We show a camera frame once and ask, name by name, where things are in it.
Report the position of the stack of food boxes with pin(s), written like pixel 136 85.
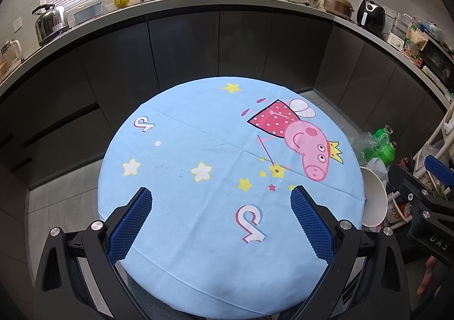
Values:
pixel 418 40

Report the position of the white wall socket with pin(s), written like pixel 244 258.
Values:
pixel 18 25

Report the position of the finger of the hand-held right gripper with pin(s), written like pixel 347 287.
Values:
pixel 438 169
pixel 413 192

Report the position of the blue cartoon printed tablecloth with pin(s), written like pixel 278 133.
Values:
pixel 198 135

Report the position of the white plastic bin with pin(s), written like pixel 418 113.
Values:
pixel 374 196

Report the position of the white countertop appliance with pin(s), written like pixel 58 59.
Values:
pixel 399 34

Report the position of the person's right hand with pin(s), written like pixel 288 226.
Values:
pixel 427 275

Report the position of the glass kettle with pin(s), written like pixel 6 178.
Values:
pixel 10 52

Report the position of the stainless steel kettle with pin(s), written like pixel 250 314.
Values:
pixel 49 25

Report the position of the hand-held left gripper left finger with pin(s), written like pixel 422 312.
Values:
pixel 129 224

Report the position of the yellow lemon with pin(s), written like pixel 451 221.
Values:
pixel 121 1

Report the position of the grey kitchen countertop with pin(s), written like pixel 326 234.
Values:
pixel 177 4

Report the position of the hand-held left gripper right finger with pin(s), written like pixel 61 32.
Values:
pixel 312 227

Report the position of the dark base cabinets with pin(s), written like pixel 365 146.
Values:
pixel 177 47

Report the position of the white perforated basket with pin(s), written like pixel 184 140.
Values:
pixel 399 212

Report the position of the brown lidded pot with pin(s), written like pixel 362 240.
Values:
pixel 338 6

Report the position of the light blue basin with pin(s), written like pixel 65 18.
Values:
pixel 88 13

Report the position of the black countertop oven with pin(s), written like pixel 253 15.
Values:
pixel 438 64

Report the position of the white storage rack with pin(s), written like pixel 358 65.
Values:
pixel 436 142

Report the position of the black air fryer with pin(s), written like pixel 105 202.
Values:
pixel 371 16

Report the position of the green plastic bottle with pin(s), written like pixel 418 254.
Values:
pixel 381 139
pixel 387 155

